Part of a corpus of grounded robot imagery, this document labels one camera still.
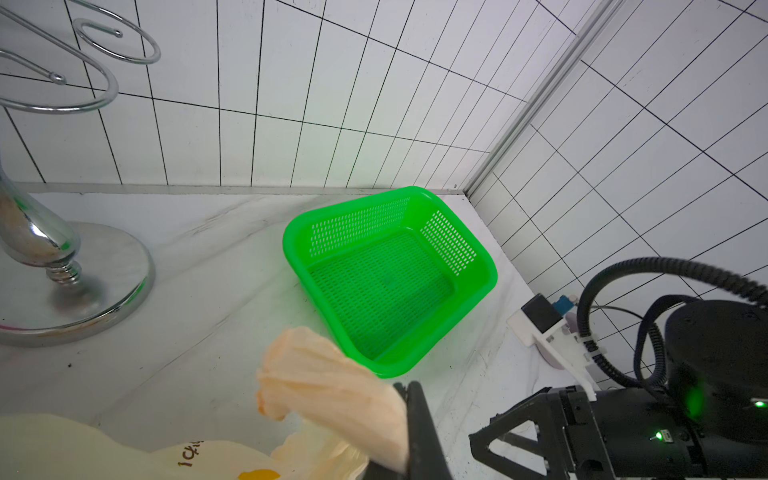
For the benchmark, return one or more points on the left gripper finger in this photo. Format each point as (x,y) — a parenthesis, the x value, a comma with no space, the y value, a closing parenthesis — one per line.
(426,457)

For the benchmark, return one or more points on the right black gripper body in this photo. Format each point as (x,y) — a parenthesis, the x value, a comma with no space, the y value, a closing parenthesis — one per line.
(558,433)

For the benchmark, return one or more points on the plain beige plastic bag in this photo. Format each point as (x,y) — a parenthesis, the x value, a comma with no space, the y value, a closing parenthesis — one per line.
(305,373)

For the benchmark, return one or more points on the yellow printed plastic bag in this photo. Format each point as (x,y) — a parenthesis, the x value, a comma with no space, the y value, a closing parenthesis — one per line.
(44,446)

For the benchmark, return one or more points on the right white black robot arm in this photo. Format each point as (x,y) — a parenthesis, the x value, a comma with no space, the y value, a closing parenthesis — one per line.
(701,413)

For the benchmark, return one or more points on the green plastic basket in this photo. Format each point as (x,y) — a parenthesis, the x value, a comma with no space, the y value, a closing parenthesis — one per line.
(390,274)

